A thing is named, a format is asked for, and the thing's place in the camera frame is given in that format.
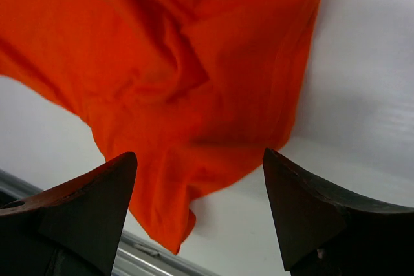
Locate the aluminium rail frame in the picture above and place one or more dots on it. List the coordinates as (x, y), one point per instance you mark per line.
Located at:
(134, 256)

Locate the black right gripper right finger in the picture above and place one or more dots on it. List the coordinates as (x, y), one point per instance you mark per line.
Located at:
(325, 229)

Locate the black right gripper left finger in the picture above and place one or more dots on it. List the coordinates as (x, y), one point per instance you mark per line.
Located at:
(71, 229)

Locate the orange t shirt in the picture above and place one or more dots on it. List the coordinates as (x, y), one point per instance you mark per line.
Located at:
(197, 89)

